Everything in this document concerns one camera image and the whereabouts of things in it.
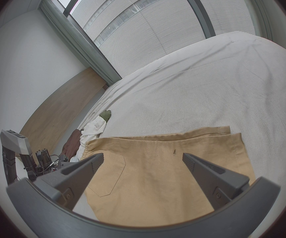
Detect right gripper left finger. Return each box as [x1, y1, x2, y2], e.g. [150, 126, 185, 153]
[35, 153, 104, 211]

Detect bed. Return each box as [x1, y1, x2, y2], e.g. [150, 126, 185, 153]
[19, 32, 286, 222]

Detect tan shorts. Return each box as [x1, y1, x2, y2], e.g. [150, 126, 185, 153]
[85, 126, 256, 227]

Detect white garment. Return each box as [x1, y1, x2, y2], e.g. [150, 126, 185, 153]
[80, 116, 107, 156]

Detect green garment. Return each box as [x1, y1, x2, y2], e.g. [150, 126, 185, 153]
[99, 110, 112, 121]

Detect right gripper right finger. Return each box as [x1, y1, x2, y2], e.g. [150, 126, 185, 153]
[183, 153, 250, 211]

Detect window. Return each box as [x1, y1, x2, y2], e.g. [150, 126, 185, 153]
[40, 0, 280, 86]

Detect brown garment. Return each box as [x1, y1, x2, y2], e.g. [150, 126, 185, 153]
[62, 129, 82, 162]

